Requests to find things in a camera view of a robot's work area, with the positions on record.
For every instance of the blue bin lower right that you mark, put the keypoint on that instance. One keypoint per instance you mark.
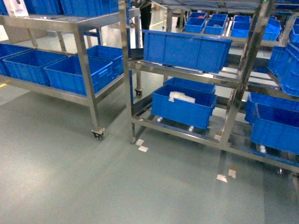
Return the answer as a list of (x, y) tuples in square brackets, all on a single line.
[(276, 127)]

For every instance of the blue bin on rack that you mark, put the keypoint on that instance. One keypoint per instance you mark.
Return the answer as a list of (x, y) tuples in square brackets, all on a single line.
[(195, 52)]

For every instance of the blue bin on cart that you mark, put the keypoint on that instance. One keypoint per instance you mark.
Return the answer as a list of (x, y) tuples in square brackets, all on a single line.
[(67, 75), (29, 66)]

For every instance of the blue bin with white bag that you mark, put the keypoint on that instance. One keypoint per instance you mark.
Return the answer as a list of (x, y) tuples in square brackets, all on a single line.
[(195, 114)]

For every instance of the steel flow rack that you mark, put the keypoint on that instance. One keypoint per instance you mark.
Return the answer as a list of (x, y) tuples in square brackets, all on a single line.
[(239, 85)]

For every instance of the white plastic bag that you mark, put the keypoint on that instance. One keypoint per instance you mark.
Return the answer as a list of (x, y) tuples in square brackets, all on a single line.
[(180, 96)]

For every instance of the blue bin behind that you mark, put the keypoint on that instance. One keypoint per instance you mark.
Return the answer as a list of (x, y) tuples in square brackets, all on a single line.
[(191, 84)]

